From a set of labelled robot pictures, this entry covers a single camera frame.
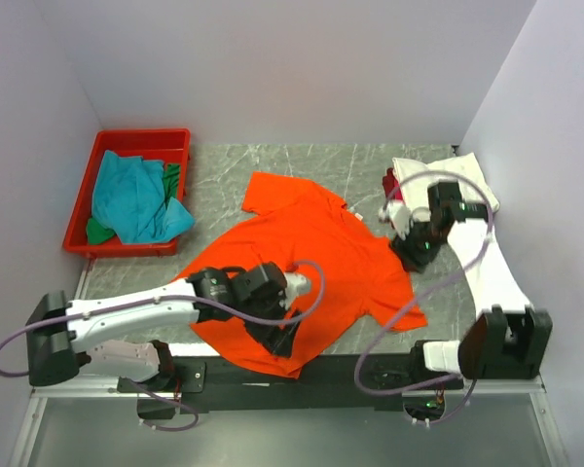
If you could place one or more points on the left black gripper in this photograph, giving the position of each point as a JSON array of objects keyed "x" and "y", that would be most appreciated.
[{"x": 275, "y": 338}]

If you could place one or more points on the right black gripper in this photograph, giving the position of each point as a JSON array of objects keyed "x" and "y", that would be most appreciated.
[{"x": 402, "y": 249}]

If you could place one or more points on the orange t shirt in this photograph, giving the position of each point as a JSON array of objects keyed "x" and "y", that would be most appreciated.
[{"x": 295, "y": 219}]

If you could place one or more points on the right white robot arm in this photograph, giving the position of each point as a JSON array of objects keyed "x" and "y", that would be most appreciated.
[{"x": 509, "y": 337}]

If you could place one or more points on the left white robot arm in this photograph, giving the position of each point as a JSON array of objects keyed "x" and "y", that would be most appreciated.
[{"x": 68, "y": 336}]

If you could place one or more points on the folded white t shirt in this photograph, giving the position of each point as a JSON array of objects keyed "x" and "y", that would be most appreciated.
[{"x": 415, "y": 192}]

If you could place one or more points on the folded red t shirt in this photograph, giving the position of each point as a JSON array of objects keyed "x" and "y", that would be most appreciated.
[{"x": 391, "y": 186}]

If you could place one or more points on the black mounting base bar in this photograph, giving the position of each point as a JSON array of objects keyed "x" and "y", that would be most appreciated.
[{"x": 211, "y": 383}]

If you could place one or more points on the blue t shirt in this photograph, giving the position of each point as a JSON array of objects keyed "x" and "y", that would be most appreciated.
[{"x": 136, "y": 199}]

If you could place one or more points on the green t shirt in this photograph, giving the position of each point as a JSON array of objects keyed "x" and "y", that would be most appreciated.
[{"x": 172, "y": 182}]

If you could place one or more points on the red plastic bin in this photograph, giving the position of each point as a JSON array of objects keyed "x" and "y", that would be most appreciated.
[{"x": 169, "y": 145}]

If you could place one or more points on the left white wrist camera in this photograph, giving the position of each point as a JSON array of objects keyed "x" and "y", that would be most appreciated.
[{"x": 296, "y": 285}]

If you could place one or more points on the aluminium rail frame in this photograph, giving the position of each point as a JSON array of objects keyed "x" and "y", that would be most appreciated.
[{"x": 87, "y": 422}]

